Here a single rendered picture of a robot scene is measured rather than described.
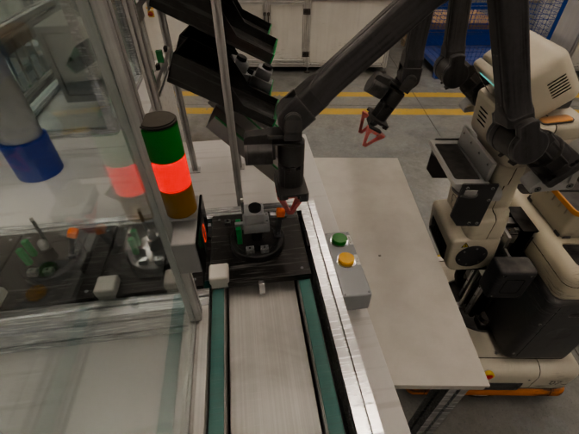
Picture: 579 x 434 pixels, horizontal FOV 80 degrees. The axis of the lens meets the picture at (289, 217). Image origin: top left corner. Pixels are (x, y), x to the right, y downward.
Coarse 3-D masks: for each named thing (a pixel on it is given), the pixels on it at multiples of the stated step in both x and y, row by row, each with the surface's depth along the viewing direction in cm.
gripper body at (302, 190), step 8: (280, 168) 74; (296, 168) 75; (280, 176) 76; (288, 176) 74; (296, 176) 75; (280, 184) 77; (288, 184) 76; (296, 184) 76; (304, 184) 78; (280, 192) 76; (288, 192) 76; (296, 192) 76; (304, 192) 76; (280, 200) 76
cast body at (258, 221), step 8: (248, 208) 82; (256, 208) 81; (248, 216) 81; (256, 216) 81; (264, 216) 82; (240, 224) 84; (248, 224) 82; (256, 224) 83; (264, 224) 83; (248, 232) 84; (256, 232) 85
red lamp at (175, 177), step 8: (184, 152) 50; (184, 160) 49; (160, 168) 47; (168, 168) 48; (176, 168) 48; (184, 168) 50; (160, 176) 48; (168, 176) 48; (176, 176) 49; (184, 176) 50; (160, 184) 50; (168, 184) 49; (176, 184) 50; (184, 184) 51; (168, 192) 50; (176, 192) 50
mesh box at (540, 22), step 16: (480, 0) 380; (544, 0) 381; (560, 0) 381; (480, 16) 390; (544, 16) 392; (560, 16) 391; (432, 32) 442; (480, 32) 401; (544, 32) 403; (432, 48) 443; (480, 48) 413; (432, 64) 442
